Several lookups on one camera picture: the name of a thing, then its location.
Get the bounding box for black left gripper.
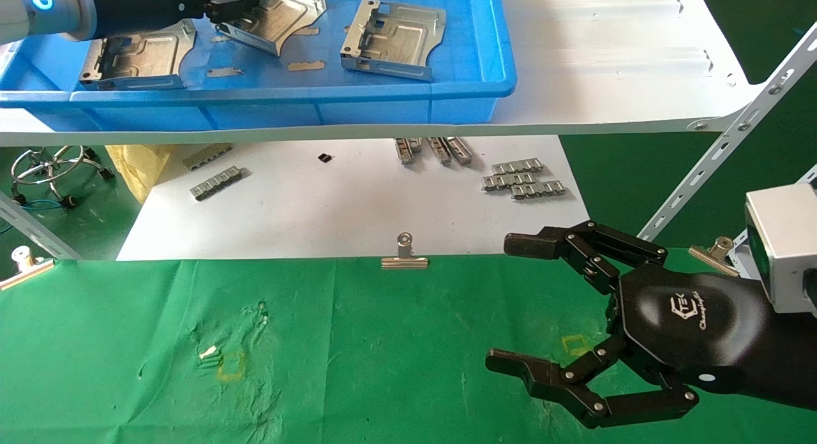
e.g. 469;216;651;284
94;0;263;41

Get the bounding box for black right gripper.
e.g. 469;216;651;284
485;220;771;429

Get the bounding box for stamped metal bracket part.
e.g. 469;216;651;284
214;0;327;57
340;0;447;82
79;18;198;91

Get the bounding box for grey metal connector strip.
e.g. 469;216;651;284
190;166;244;202
426;138;453;166
183;144;234;172
491;158;545;175
394;138;423;167
509;181;568;201
481;172;537;193
445;137;475;167

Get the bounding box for silver binder clip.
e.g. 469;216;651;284
0;246;56;291
381;232;430;270

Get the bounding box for brass binder clip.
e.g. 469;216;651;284
688;237;741;278

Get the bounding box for yellow plastic bag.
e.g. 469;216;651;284
105;144;174;205

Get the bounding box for green table cloth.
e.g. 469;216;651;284
0;248;817;444

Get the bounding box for chrome stool base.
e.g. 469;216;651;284
10;145;116;209

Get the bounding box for white paper sheet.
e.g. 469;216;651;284
117;136;592;262

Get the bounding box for blue plastic tray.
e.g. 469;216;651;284
0;0;517;133

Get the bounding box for white shelf board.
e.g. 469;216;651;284
0;0;764;147

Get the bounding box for long white slotted strut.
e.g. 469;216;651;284
635;23;817;244

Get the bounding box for grey slotted strut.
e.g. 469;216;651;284
0;192;81;261

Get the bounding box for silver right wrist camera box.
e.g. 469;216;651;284
744;182;817;316

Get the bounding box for blue cable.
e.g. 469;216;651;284
0;198;66;235

